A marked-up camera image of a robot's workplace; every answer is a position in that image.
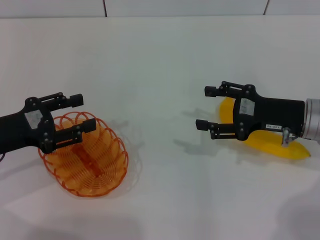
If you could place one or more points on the yellow banana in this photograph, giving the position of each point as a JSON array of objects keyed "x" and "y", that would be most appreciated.
[{"x": 270, "y": 145}]

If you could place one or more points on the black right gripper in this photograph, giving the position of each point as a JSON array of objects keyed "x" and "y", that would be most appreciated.
[{"x": 275, "y": 113}]

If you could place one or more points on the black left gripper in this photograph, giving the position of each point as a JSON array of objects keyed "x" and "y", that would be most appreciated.
[{"x": 22, "y": 127}]

